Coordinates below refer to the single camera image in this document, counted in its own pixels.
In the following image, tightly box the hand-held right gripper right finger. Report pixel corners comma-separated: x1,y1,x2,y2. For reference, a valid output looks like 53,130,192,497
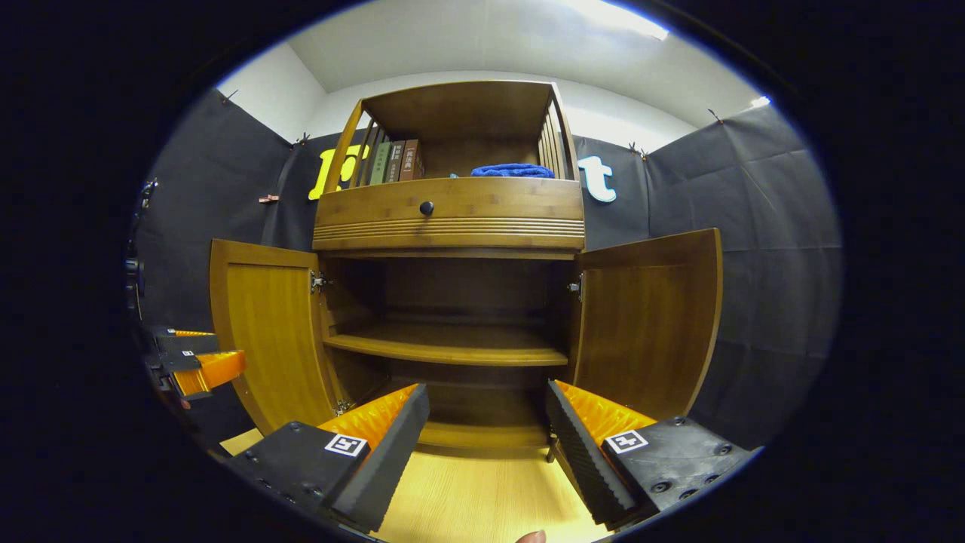
544,379,755,531

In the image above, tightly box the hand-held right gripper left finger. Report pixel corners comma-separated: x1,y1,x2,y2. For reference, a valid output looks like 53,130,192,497
222,383,430,535

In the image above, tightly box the wooden shoe cabinet door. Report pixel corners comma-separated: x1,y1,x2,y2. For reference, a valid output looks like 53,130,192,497
209,238,348,436
567,228,724,422

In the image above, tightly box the wooden double-door shoe cabinet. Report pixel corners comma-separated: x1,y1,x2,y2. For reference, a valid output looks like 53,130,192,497
311,79,587,453

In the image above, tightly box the wooden inner shelf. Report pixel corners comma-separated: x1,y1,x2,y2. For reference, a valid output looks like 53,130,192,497
323,324,570,367

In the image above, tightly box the black backdrop cloth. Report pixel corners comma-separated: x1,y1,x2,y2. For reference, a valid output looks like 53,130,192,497
130,89,844,453

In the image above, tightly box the wooden drawer front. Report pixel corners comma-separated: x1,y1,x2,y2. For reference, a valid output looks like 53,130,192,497
312,177,586,252

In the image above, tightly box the light green book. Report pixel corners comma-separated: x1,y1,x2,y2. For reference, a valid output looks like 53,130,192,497
369,142,393,186

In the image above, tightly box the blue folded towel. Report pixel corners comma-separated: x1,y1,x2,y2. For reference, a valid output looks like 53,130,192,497
470,163,556,179

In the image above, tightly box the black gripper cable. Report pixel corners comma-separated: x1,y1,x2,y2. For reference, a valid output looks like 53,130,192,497
124,178,159,321

